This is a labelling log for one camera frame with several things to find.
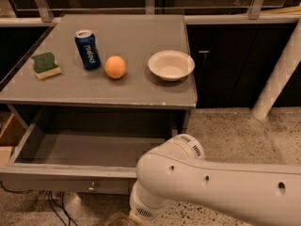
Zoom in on dark blue floor cables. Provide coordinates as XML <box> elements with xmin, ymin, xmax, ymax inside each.
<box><xmin>0</xmin><ymin>181</ymin><xmax>79</xmax><ymax>226</ymax></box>

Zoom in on green yellow sponge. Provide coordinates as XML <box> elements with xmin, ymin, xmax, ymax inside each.
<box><xmin>31</xmin><ymin>52</ymin><xmax>61</xmax><ymax>80</ymax></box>

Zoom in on metal drawer knob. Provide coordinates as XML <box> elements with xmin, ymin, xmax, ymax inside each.
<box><xmin>87</xmin><ymin>182</ymin><xmax>96</xmax><ymax>193</ymax></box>

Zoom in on dark wall cabinet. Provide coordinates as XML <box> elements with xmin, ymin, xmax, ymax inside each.
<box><xmin>187</xmin><ymin>24</ymin><xmax>296</xmax><ymax>108</ymax></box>

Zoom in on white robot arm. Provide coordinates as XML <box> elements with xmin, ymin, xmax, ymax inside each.
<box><xmin>130</xmin><ymin>134</ymin><xmax>301</xmax><ymax>226</ymax></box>

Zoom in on grey cabinet table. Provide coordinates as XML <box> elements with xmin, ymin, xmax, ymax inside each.
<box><xmin>0</xmin><ymin>14</ymin><xmax>198</xmax><ymax>143</ymax></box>

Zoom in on grey top drawer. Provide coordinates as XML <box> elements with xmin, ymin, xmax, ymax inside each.
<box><xmin>0</xmin><ymin>106</ymin><xmax>179</xmax><ymax>194</ymax></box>

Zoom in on white paper bowl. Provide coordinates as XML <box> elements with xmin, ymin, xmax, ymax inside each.
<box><xmin>148</xmin><ymin>50</ymin><xmax>195</xmax><ymax>81</ymax></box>

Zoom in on blue Pepsi can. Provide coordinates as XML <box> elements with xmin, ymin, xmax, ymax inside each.
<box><xmin>75</xmin><ymin>29</ymin><xmax>101</xmax><ymax>70</ymax></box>

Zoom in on orange fruit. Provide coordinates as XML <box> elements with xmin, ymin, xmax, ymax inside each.
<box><xmin>104</xmin><ymin>56</ymin><xmax>126</xmax><ymax>79</ymax></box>

